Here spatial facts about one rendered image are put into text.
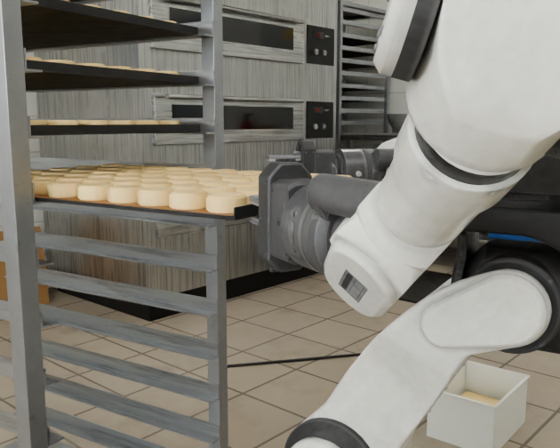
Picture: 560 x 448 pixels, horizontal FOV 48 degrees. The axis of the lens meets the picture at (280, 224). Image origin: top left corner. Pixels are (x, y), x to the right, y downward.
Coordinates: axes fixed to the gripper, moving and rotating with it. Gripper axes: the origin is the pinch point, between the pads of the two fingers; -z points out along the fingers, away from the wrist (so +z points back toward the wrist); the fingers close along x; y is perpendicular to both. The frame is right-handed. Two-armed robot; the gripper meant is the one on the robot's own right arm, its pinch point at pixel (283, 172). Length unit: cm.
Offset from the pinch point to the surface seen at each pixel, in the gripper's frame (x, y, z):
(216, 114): 10.6, -7.7, -11.4
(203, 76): 17.8, -9.0, -13.8
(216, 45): 23.4, -8.1, -11.3
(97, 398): -56, -32, -36
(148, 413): -55, -21, -25
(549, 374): -87, -85, 130
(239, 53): 43, -218, 32
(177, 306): -28.9, -13.7, -18.9
